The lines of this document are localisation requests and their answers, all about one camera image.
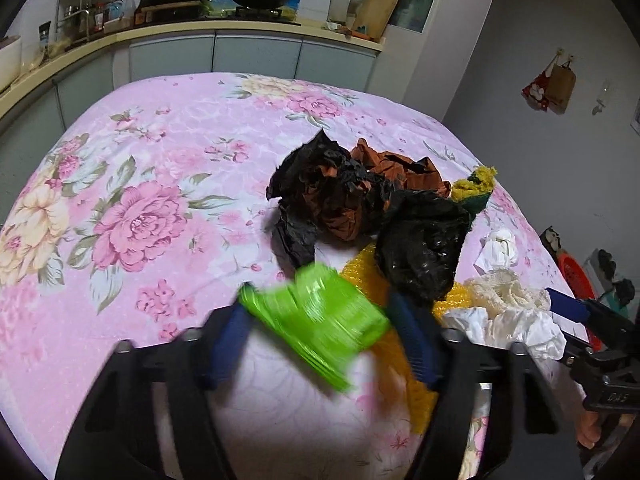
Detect green plastic packet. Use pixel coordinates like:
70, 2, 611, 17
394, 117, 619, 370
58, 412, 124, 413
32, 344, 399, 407
237, 265, 392, 394

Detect metal spice rack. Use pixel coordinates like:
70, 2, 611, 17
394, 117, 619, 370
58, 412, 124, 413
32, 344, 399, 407
56, 0, 124, 44

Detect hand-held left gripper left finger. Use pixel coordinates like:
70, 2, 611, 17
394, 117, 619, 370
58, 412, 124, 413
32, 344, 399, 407
55, 304, 257, 480

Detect cream mesh net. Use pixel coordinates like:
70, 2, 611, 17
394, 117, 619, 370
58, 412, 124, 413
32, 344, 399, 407
465, 267, 554, 319

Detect dark patterned item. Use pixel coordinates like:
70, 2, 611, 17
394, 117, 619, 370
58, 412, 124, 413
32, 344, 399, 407
539, 226, 564, 262

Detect black brown crumpled wrapper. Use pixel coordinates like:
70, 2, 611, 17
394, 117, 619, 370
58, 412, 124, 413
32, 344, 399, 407
266, 130, 387, 272

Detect wooden cutting board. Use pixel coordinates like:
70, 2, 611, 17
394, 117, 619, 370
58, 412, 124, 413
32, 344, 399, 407
351, 0, 410, 42

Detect white wall hook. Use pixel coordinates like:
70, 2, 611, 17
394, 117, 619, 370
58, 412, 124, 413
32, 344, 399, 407
592, 80, 614, 117

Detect pink floral tablecloth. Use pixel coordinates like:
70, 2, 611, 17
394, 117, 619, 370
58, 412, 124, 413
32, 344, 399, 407
0, 72, 592, 480

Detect yellow bubble wrap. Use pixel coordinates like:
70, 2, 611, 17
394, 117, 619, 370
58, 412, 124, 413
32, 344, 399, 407
340, 244, 473, 436

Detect red patterned hanging bag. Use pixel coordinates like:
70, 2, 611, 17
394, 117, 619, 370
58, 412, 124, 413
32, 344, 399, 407
521, 55, 557, 112

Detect black cooktop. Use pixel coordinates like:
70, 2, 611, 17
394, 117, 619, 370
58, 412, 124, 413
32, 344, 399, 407
202, 5, 302, 24

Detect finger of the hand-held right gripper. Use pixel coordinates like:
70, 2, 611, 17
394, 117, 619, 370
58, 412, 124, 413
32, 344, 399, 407
560, 337, 607, 368
545, 287, 637, 342

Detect grey base cabinets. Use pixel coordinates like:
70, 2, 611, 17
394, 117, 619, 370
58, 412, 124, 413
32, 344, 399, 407
0, 32, 377, 221

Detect yellow green sponge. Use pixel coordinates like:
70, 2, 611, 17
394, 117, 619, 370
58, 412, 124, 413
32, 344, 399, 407
450, 164, 501, 217

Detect large white crumpled tissue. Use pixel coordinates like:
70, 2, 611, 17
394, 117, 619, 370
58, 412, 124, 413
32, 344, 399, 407
442, 305, 569, 362

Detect person's right hand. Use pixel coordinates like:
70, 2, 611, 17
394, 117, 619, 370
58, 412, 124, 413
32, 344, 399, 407
575, 409, 640, 452

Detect brown hanging bag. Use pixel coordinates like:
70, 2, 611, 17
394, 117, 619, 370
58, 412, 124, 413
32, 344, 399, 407
545, 57, 577, 114

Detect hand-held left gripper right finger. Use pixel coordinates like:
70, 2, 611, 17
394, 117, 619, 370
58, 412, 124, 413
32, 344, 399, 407
387, 290, 586, 480

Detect black plastic bag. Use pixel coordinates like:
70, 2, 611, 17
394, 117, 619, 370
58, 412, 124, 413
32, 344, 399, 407
375, 190, 474, 307

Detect red plastic basket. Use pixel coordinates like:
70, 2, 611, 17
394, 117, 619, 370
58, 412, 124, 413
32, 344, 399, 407
556, 253, 608, 352

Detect black lidded jar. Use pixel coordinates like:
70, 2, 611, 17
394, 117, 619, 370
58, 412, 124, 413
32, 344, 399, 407
37, 21, 54, 63

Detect beige kitchen counter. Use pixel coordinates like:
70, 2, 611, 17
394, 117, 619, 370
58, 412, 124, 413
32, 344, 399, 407
0, 12, 387, 107

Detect small tabletop stove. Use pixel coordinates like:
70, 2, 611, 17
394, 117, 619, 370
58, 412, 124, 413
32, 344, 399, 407
136, 0, 207, 17

